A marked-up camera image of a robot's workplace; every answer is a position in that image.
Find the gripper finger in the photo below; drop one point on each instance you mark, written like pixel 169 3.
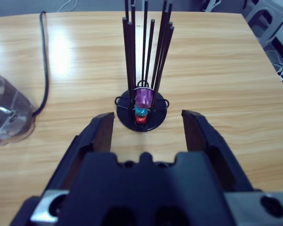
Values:
pixel 101 134
pixel 202 136

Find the purple coffee capsule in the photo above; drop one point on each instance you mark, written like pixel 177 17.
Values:
pixel 143 99

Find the red coffee capsule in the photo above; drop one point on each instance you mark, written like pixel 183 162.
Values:
pixel 141 119

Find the teal coffee capsule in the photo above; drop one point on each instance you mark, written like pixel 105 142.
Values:
pixel 141 111

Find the clear water tank black lid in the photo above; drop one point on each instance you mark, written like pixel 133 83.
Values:
pixel 9 113

